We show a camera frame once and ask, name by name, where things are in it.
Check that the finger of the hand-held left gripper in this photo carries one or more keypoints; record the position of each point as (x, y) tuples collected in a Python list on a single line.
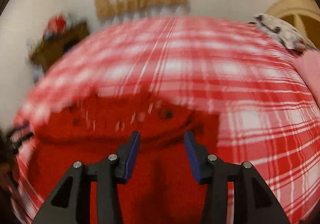
[(21, 136)]

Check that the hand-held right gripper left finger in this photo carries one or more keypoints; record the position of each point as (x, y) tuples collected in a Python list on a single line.
[(131, 156)]

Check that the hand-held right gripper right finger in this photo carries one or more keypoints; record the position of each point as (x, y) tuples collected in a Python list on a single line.
[(193, 156)]

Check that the red embroidered knit sweater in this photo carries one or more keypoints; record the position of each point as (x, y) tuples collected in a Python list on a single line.
[(155, 189)]

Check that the red plaid bed sheet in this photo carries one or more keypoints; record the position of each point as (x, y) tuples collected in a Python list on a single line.
[(225, 76)]

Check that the brown wooden desk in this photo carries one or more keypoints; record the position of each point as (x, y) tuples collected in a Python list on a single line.
[(65, 41)]

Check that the red gift box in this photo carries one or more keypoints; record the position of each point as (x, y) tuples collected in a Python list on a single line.
[(56, 25)]

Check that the grey patterned pillow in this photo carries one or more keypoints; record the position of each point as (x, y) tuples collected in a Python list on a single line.
[(285, 31)]

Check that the cream wooden headboard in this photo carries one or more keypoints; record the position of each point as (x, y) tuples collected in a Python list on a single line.
[(287, 9)]

